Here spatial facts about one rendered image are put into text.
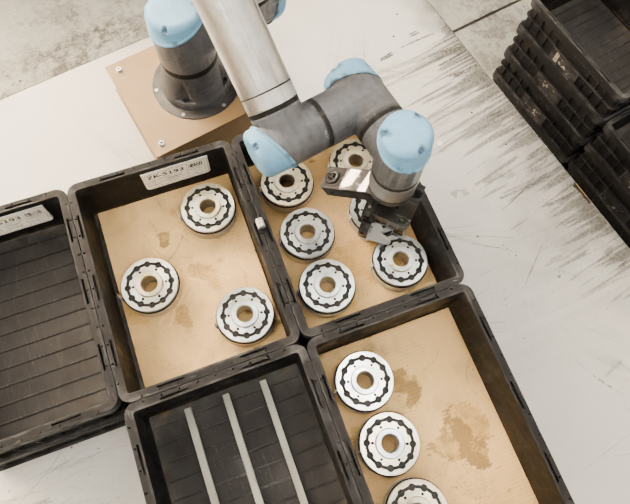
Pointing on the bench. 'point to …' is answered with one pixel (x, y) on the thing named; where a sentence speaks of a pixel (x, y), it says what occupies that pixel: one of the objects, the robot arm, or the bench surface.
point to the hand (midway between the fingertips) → (367, 224)
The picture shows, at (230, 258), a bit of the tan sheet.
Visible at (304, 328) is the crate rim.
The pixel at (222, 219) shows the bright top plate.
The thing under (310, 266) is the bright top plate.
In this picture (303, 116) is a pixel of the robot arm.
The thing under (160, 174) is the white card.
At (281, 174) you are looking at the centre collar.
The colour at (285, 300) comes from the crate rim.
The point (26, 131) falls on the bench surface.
